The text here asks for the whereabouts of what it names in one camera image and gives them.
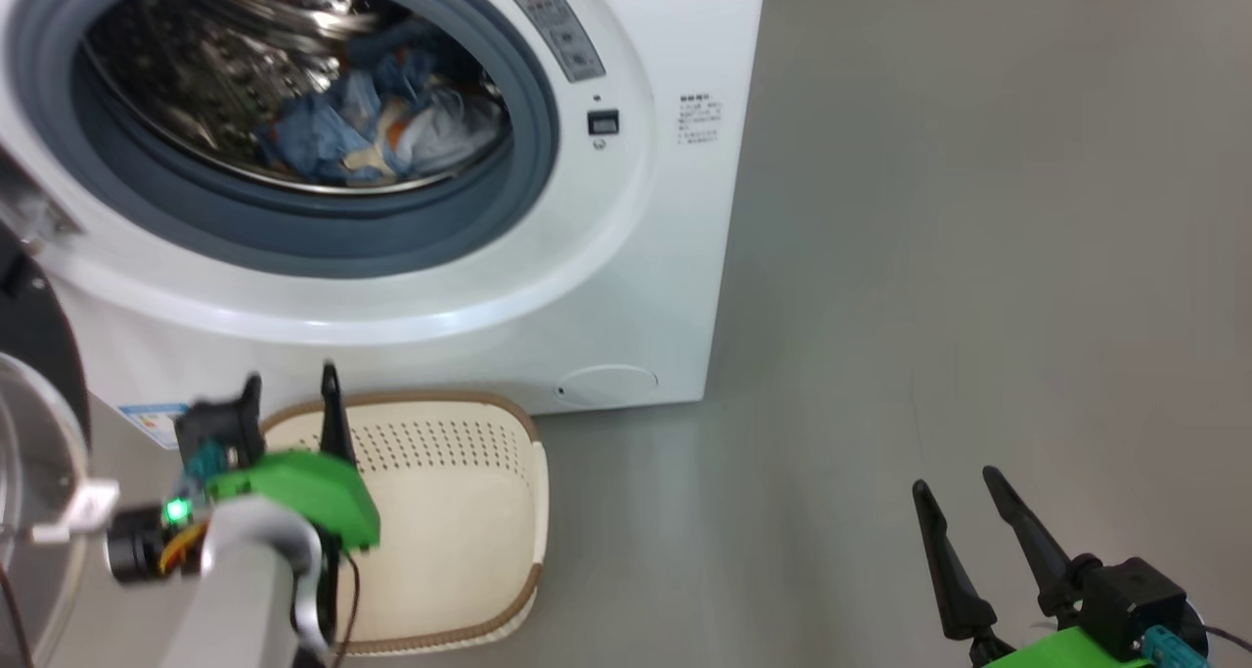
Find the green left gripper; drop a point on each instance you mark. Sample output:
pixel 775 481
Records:
pixel 313 492

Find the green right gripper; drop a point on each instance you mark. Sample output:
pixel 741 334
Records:
pixel 1066 653

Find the round black washing machine door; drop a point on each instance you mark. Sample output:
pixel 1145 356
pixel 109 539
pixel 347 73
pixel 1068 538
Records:
pixel 44 335

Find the blue clothes with orange print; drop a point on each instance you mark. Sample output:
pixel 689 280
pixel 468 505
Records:
pixel 323 130

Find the cream perforated laundry basket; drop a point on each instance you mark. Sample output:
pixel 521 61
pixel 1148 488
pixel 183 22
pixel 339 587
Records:
pixel 460 512

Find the white front-load washing machine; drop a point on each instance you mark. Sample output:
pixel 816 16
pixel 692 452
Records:
pixel 636 257

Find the blue energy label sticker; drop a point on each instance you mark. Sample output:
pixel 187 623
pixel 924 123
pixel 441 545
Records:
pixel 152 425

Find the black round right gripper motor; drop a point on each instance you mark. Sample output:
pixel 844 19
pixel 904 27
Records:
pixel 1195 624

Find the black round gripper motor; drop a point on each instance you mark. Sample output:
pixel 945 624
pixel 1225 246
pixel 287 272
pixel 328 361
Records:
pixel 1195 624
pixel 137 548

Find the black round left gripper motor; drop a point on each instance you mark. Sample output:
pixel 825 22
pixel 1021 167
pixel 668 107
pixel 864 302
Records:
pixel 137 548

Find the round white filter cover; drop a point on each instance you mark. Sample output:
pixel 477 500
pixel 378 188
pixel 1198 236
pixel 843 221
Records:
pixel 606 385

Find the grey warning sticker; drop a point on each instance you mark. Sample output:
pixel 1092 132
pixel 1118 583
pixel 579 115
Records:
pixel 558 30

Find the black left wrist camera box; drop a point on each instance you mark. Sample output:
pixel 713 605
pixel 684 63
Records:
pixel 220 423

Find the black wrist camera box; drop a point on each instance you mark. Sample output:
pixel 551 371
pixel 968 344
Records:
pixel 220 423
pixel 1130 600

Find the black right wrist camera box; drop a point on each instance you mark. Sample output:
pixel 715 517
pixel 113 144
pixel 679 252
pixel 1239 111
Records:
pixel 1130 600

